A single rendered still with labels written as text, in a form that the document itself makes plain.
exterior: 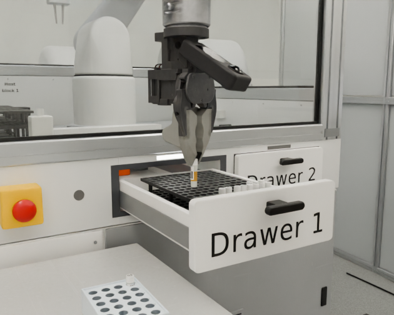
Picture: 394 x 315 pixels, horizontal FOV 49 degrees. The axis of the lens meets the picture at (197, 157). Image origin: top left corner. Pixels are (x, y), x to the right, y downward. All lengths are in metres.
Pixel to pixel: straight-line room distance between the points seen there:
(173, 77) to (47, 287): 0.40
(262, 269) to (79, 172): 0.57
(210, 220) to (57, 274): 0.32
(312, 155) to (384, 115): 1.51
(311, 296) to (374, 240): 1.49
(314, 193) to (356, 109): 2.10
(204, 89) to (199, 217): 0.20
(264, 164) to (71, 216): 0.49
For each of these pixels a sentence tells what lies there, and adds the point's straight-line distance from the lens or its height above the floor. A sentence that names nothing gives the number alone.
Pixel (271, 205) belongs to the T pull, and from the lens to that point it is 0.67.
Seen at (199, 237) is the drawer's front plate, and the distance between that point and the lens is 0.64.
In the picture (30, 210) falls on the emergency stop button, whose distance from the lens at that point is 0.82.
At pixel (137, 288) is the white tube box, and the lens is 0.68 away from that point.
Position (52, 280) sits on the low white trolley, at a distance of 0.82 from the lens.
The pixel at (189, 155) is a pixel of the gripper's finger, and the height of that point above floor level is 0.98.
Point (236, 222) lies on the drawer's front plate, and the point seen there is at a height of 0.89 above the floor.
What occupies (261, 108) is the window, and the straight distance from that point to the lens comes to 1.13.
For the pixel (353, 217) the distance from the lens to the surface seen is 2.95.
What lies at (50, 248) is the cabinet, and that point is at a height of 0.77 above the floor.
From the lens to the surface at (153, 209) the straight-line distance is 0.79.
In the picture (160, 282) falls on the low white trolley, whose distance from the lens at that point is 0.78.
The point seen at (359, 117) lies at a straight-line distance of 2.84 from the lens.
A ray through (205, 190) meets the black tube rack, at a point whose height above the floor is 0.90.
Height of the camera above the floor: 1.09
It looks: 9 degrees down
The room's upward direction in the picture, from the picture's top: straight up
